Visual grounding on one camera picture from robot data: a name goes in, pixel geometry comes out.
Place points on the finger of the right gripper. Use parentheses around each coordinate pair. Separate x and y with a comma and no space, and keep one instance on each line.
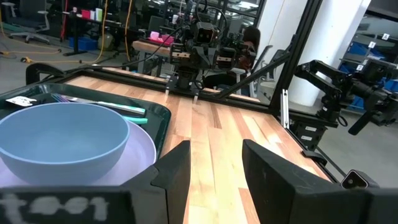
(178,62)
(225,65)

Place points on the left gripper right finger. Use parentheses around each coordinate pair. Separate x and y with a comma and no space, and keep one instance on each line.
(295,196)

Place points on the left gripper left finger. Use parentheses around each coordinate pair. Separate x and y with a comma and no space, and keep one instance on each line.
(171,193)

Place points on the lavender plate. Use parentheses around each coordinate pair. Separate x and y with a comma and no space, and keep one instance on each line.
(140,155)

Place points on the blue bowl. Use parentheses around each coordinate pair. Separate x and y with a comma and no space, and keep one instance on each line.
(62,140)

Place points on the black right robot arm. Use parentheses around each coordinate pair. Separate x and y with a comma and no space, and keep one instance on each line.
(186,77)

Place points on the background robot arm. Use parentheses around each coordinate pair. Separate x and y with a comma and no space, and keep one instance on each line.
(329,81)

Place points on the dark green serving tray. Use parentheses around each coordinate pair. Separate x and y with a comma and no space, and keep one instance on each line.
(155,115)

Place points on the person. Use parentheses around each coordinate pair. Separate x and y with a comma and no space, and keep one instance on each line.
(248,62)

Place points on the pink box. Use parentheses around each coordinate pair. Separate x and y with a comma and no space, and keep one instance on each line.
(161,39)

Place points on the wooden background table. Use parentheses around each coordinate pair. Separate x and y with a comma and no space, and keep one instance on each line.
(146,48)

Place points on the black control box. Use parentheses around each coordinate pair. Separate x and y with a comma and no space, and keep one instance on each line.
(311,143)

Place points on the blue storage bin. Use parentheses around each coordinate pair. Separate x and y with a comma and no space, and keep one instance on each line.
(84,43)

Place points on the red box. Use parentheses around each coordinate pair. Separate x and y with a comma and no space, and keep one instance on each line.
(85,14)

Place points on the black background desk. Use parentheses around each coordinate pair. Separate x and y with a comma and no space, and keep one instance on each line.
(76,34)

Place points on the white pillar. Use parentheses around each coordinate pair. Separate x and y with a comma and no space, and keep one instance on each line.
(326,31)

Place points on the shelf with blue bins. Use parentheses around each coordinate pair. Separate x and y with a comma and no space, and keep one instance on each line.
(357,49)

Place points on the office chair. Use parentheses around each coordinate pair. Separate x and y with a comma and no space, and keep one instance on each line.
(31,9)

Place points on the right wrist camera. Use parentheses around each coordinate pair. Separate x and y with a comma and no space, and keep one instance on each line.
(206,34)

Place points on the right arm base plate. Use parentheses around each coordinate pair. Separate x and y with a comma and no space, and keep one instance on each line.
(180,90)

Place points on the black aluminium table frame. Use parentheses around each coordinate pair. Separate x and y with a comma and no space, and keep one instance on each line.
(297,46)

